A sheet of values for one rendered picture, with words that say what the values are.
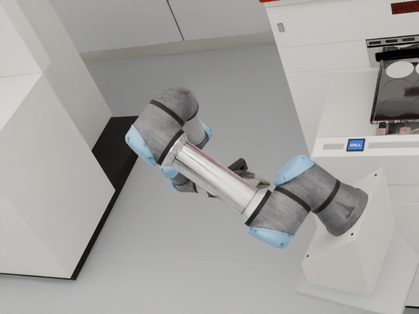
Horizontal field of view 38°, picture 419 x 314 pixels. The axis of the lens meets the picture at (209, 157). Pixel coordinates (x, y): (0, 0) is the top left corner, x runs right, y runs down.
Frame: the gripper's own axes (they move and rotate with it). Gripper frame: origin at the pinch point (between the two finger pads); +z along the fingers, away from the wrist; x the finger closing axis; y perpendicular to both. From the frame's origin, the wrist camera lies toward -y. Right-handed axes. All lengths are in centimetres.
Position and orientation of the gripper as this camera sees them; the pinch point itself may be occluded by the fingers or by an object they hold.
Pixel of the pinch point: (267, 182)
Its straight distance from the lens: 205.8
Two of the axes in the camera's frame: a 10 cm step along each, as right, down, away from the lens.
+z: 8.8, 0.3, -4.8
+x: -3.0, -7.3, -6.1
